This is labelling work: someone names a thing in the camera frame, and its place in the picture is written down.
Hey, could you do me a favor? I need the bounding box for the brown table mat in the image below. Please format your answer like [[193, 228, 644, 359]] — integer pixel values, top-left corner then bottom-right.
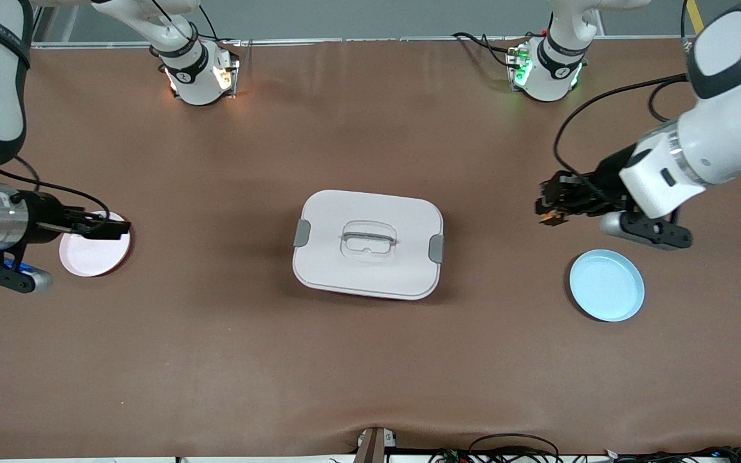
[[0, 35, 741, 458]]

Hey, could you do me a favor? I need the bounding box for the brown camera mount post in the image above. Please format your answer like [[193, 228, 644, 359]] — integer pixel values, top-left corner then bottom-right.
[[353, 426, 398, 463]]

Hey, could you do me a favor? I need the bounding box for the black cable bundle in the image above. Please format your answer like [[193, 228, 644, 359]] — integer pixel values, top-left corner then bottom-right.
[[428, 444, 741, 463]]

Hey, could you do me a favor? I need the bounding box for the black looped cable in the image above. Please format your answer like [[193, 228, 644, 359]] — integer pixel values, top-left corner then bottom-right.
[[467, 433, 561, 463]]

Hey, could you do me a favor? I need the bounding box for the white lidded storage box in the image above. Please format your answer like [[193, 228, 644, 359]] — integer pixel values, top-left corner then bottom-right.
[[292, 190, 444, 301]]

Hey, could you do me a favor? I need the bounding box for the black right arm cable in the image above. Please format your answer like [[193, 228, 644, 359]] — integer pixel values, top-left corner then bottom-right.
[[0, 154, 111, 221]]

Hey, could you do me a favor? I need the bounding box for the metal table edge rail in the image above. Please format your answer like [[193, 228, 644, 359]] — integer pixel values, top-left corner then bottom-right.
[[31, 35, 690, 50]]

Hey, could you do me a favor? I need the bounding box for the light blue round plate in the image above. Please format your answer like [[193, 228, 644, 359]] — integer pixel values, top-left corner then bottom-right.
[[569, 250, 645, 322]]

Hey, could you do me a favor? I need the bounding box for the translucent box lid handle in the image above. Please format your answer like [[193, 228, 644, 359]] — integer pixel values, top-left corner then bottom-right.
[[342, 221, 399, 264]]

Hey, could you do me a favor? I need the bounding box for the pink round plate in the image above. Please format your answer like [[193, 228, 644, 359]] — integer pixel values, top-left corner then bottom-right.
[[59, 211, 131, 278]]

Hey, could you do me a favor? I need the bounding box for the black base power cable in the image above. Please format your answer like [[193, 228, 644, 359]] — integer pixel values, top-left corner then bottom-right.
[[451, 31, 519, 68]]

